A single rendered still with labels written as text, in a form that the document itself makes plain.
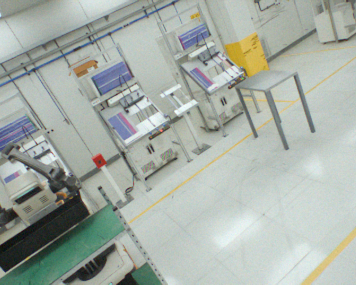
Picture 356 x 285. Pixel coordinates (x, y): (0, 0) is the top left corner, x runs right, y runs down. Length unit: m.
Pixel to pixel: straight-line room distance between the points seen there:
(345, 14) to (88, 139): 5.57
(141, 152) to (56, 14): 2.85
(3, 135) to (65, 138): 1.75
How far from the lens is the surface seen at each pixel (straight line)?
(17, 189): 2.40
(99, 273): 2.96
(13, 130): 4.28
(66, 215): 2.10
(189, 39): 4.87
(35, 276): 2.10
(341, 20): 7.12
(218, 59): 4.95
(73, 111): 5.81
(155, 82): 6.20
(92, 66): 4.70
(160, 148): 4.53
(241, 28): 6.70
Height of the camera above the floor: 1.87
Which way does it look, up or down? 21 degrees down
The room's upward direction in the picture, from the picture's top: 27 degrees counter-clockwise
